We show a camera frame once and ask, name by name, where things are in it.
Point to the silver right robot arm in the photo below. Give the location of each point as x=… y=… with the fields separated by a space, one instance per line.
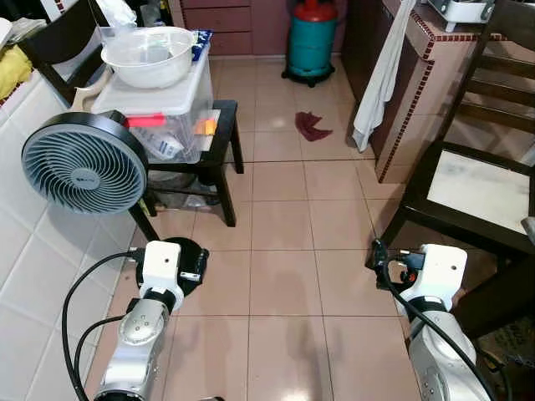
x=439 y=359

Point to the robot left leg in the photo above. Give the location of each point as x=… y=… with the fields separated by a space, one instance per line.
x=211 y=398

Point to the grey marble table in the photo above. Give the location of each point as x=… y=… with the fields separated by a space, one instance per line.
x=529 y=227

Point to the printed plastic bag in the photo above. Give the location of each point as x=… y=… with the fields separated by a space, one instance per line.
x=510 y=342

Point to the grey round floor fan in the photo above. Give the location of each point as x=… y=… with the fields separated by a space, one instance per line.
x=84 y=163

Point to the small black wooden table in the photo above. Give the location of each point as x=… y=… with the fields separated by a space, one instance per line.
x=224 y=113

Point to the dark red rag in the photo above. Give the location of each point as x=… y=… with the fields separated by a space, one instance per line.
x=311 y=125

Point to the brown tiled counter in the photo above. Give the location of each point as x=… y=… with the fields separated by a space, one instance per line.
x=418 y=92

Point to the clear lidded storage box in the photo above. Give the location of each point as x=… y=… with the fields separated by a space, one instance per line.
x=180 y=96

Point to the white hanging towel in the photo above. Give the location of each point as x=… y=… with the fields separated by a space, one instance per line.
x=380 y=75

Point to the translucent white plastic bowl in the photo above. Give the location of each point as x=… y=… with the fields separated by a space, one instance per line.
x=150 y=71

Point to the blue printed packet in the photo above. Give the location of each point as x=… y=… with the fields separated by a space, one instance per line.
x=203 y=43

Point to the green gas cylinder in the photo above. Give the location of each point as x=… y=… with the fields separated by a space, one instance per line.
x=311 y=46

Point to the brown drawer cabinet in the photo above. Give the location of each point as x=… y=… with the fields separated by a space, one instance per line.
x=234 y=25

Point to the white countertop appliance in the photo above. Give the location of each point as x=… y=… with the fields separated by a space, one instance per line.
x=460 y=12

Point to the yellow cloth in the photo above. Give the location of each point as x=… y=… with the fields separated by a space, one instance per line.
x=12 y=71

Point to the clear plastic bag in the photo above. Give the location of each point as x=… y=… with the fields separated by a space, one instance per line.
x=117 y=12

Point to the dark wooden chair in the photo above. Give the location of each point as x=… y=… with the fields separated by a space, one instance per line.
x=63 y=33

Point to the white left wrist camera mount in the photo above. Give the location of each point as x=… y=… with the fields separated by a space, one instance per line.
x=159 y=263

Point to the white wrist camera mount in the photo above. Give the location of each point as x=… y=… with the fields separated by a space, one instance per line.
x=159 y=263
x=443 y=267

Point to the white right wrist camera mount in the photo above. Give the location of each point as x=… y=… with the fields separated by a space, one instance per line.
x=443 y=267

